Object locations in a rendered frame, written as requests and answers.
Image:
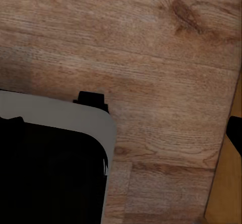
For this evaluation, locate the door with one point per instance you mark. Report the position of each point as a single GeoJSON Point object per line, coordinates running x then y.
{"type": "Point", "coordinates": [225, 202]}

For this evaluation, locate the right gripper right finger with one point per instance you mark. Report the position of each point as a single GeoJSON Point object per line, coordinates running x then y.
{"type": "Point", "coordinates": [234, 132]}

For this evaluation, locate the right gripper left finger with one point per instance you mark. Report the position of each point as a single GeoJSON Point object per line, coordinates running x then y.
{"type": "Point", "coordinates": [12, 133]}

